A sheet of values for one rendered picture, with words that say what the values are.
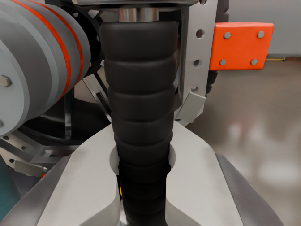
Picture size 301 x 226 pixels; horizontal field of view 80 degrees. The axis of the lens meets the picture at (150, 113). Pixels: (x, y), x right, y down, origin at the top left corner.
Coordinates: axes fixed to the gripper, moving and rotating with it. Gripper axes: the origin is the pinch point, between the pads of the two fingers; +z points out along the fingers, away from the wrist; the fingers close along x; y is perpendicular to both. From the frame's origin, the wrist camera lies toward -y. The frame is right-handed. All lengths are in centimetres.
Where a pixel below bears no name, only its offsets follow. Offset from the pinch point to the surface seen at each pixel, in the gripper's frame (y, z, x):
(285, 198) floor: 83, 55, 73
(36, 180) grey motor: 42, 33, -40
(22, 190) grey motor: 43, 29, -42
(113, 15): -8, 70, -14
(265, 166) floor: 83, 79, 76
